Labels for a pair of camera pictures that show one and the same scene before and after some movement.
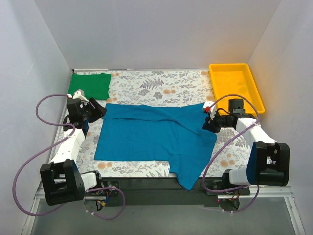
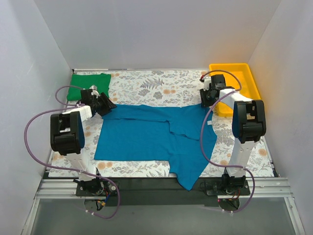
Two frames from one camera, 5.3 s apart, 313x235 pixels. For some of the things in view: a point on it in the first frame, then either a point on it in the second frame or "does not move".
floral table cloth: [231, 152] does not move
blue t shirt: [174, 133] does not move
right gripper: [212, 124] → [207, 98]
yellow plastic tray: [229, 79] does not move
